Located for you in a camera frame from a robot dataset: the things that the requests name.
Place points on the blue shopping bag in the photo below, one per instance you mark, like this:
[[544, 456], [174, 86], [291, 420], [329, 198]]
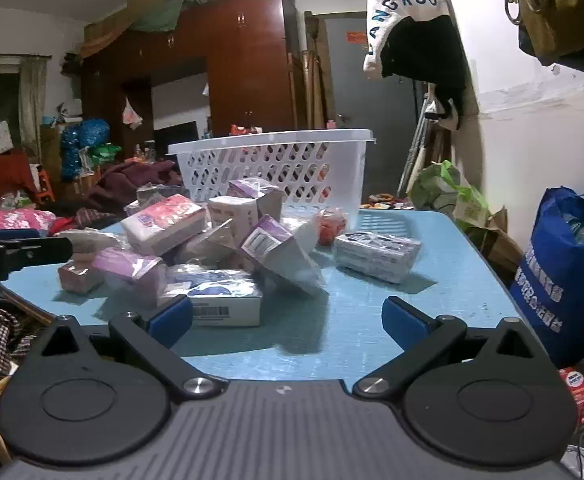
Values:
[[561, 285]]

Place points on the pink tissue pack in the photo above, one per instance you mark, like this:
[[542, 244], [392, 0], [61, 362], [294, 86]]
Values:
[[164, 222]]

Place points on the flat white packet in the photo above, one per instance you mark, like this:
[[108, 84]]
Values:
[[89, 240]]

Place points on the red cloth-covered cabinet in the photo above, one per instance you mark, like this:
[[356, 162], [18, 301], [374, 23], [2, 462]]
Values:
[[2, 175]]

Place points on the blue plastic bag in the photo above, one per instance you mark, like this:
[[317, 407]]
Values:
[[84, 140]]

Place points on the brown wooden wardrobe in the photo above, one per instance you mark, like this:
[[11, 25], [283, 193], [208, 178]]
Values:
[[252, 60]]

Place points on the purple clear-wrapped pack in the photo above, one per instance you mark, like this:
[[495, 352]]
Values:
[[129, 270]]

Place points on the red snack packet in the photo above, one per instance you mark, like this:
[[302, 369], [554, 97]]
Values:
[[333, 225]]

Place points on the white and black hanging garment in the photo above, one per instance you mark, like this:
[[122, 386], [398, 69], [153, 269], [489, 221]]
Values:
[[421, 50]]

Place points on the checkered cloth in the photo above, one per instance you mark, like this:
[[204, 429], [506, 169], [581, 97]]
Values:
[[2, 335]]

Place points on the beige curtain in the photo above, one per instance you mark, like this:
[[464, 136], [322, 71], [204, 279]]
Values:
[[32, 95]]

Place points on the pink floral blanket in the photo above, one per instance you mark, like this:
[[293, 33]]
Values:
[[12, 220]]

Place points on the white and purple box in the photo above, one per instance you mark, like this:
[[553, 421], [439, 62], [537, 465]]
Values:
[[234, 217]]

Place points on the brown paper bag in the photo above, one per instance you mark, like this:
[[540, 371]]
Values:
[[496, 245]]

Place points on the grey door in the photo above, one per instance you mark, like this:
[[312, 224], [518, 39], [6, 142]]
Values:
[[371, 95]]

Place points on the green cloth bundle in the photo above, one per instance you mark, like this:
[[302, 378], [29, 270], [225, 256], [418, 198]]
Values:
[[172, 7]]

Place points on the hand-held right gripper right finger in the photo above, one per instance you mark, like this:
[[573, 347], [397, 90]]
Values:
[[404, 320]]

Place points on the orange plastic stool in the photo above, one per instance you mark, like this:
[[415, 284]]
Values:
[[44, 187]]

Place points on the white box with blue print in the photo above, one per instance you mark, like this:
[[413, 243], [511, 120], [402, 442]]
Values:
[[222, 300]]

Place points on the small pink box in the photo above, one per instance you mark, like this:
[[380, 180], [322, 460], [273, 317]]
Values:
[[79, 277]]

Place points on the purple-topped box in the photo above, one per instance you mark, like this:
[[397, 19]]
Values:
[[252, 191]]

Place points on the white plastic basket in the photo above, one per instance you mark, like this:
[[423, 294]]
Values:
[[272, 160]]

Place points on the red and white hanging bag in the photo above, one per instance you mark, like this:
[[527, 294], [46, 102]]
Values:
[[132, 116]]

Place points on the maroon cloth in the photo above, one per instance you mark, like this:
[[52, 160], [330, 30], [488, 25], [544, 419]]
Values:
[[132, 180]]

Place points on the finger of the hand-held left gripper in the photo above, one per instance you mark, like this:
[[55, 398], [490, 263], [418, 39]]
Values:
[[7, 234], [42, 252]]

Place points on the purple box with barcode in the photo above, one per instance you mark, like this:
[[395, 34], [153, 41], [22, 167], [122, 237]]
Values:
[[277, 255]]

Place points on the green packet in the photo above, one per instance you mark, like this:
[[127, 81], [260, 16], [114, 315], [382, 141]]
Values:
[[106, 155]]

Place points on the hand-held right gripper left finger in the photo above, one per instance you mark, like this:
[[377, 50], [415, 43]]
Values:
[[172, 317]]

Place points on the green and white plastic bag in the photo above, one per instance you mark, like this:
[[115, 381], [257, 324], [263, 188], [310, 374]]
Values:
[[446, 192]]

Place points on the clear-wrapped white packet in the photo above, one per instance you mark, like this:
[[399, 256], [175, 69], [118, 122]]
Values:
[[376, 255]]

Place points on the dark television screen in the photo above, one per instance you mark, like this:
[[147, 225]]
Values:
[[174, 137]]

